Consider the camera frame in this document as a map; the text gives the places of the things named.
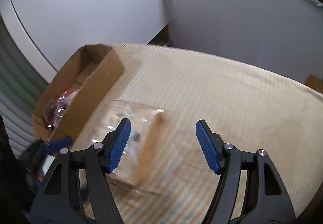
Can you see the grey striped curtain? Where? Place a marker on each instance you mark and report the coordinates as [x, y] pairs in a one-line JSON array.
[[15, 92]]

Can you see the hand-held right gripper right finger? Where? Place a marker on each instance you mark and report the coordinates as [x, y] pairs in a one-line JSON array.
[[205, 148]]

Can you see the striped yellow cloth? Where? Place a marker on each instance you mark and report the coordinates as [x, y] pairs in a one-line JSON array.
[[214, 82]]

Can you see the brown cardboard piece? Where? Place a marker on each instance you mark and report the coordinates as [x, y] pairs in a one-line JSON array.
[[314, 83]]

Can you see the clear red-edged candy bag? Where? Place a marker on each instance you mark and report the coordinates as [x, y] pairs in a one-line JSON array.
[[56, 110]]

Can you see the clear-wrapped wafer pack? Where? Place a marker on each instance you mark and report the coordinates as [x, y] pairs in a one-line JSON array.
[[149, 143]]

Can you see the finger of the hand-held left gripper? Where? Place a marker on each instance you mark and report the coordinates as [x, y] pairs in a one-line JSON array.
[[59, 143]]

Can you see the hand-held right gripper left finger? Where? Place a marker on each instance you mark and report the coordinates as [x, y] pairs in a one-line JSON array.
[[119, 148]]

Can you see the cardboard box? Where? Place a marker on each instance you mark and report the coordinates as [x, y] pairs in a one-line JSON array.
[[93, 87]]

